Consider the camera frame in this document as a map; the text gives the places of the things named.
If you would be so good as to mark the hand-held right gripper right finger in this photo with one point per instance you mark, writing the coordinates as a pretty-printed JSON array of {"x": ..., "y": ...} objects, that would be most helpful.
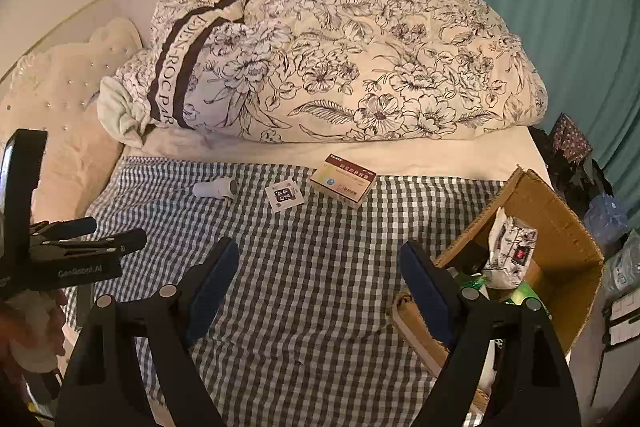
[{"x": 425, "y": 292}]

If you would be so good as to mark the white sachet with black print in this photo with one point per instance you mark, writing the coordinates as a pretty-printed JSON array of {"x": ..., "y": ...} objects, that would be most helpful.
[{"x": 284, "y": 197}]

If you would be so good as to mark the floral wipes packet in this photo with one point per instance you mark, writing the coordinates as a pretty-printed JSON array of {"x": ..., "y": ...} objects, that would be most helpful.
[{"x": 515, "y": 252}]

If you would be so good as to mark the checked blanket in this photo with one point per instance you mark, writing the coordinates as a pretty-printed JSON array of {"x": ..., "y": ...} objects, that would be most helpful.
[{"x": 310, "y": 257}]

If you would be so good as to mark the blue plastic bag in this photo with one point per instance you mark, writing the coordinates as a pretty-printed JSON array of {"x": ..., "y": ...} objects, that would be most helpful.
[{"x": 607, "y": 219}]

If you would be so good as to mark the white bed sheet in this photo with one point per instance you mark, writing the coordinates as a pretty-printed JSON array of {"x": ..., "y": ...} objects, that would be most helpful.
[{"x": 450, "y": 157}]

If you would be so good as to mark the dark patterned bag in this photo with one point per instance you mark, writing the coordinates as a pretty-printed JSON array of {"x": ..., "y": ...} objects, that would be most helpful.
[{"x": 570, "y": 137}]

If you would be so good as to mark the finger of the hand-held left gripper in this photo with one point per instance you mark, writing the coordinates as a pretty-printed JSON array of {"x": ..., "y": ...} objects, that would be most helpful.
[
  {"x": 70, "y": 228},
  {"x": 110, "y": 241}
]

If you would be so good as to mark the cream medicine box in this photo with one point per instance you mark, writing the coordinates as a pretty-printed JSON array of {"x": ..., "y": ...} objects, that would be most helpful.
[{"x": 345, "y": 179}]

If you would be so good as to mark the teal curtain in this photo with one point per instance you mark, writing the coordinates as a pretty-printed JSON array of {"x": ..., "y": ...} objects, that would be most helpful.
[{"x": 550, "y": 7}]

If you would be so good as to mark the floral pillow with dark stripes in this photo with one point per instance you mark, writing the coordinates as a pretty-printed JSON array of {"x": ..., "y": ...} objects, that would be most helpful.
[{"x": 200, "y": 7}]

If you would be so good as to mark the green plastic bag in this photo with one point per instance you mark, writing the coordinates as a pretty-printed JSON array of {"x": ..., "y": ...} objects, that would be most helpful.
[{"x": 525, "y": 293}]

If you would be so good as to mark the cream tufted headboard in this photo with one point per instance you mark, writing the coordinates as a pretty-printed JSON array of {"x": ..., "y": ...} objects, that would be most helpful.
[{"x": 75, "y": 107}]

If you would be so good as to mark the floral duvet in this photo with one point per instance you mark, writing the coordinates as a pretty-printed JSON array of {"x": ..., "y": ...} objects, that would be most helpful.
[{"x": 400, "y": 57}]

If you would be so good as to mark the white handheld device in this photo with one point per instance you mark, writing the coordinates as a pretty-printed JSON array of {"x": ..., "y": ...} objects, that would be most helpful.
[{"x": 212, "y": 188}]

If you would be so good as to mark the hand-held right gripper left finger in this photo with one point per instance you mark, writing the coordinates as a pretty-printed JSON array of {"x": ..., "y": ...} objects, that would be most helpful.
[{"x": 215, "y": 287}]

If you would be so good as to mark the cardboard box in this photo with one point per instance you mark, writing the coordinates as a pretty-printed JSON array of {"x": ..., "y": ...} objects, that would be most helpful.
[{"x": 555, "y": 227}]

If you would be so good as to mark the person's left hand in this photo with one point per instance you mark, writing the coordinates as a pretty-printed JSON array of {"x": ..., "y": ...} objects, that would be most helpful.
[{"x": 9, "y": 337}]

